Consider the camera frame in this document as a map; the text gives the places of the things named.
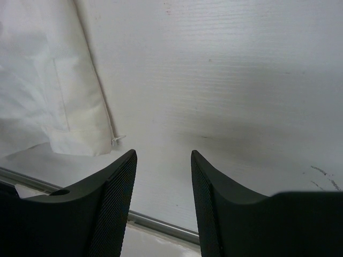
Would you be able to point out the white pleated skirt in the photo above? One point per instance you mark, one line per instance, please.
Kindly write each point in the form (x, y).
(50, 92)

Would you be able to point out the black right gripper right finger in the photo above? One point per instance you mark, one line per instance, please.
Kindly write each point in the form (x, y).
(234, 220)

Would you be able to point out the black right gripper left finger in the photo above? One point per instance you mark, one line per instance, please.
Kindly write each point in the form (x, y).
(87, 218)

